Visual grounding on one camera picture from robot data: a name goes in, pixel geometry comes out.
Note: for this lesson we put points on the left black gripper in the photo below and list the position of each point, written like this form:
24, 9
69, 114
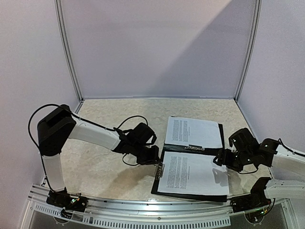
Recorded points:
154, 157

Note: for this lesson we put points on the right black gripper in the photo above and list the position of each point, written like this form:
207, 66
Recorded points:
224, 157

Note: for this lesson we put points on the printed paper stack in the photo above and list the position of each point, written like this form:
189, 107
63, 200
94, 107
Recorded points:
192, 174

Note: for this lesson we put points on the black file folder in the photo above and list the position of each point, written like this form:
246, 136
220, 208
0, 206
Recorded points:
190, 150

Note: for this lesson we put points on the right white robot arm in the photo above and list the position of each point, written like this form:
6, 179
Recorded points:
291, 161

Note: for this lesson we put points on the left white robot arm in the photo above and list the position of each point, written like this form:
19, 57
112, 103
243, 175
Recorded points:
62, 124

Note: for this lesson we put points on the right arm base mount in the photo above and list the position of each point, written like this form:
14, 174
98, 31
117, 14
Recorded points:
255, 199

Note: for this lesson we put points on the curved aluminium rail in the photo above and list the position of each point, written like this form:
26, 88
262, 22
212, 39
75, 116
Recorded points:
39, 194

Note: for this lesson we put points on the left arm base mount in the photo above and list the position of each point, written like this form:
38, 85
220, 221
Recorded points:
62, 199

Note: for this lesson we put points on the perforated white cable tray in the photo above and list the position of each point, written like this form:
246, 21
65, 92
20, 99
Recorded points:
45, 217

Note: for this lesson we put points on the right aluminium frame post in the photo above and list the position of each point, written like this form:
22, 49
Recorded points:
249, 50

